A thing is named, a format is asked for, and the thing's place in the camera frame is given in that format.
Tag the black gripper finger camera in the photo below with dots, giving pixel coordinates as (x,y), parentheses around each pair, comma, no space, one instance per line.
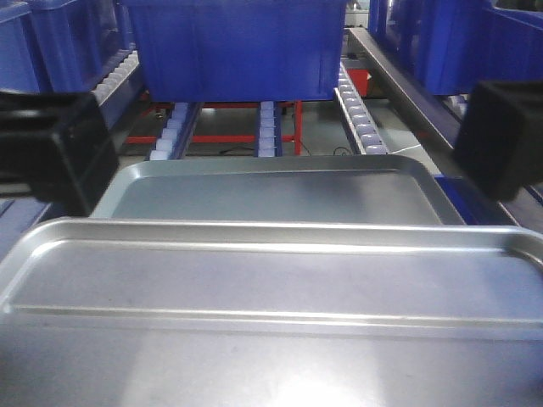
(499,144)
(56,147)

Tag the silver ribbed metal tray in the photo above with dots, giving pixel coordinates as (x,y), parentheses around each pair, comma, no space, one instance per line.
(156,313)

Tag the blue crate left shelf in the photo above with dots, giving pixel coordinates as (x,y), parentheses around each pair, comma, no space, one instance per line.
(60,46)

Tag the blue crate shelf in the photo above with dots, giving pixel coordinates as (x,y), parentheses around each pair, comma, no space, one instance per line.
(60,46)
(448,46)

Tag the blue crate right shelf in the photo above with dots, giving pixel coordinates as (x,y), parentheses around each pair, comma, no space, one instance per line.
(448,46)

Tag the shelf roller track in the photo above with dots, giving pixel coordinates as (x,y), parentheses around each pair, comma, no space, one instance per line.
(358,114)
(177,134)
(268,141)

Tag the large grey plastic tray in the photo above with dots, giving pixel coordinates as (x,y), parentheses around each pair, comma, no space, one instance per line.
(361,189)

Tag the left lane white rollers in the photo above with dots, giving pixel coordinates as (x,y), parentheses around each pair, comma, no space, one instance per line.
(116,78)

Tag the large blue crate centre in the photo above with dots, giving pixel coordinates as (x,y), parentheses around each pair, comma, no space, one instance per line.
(238,51)

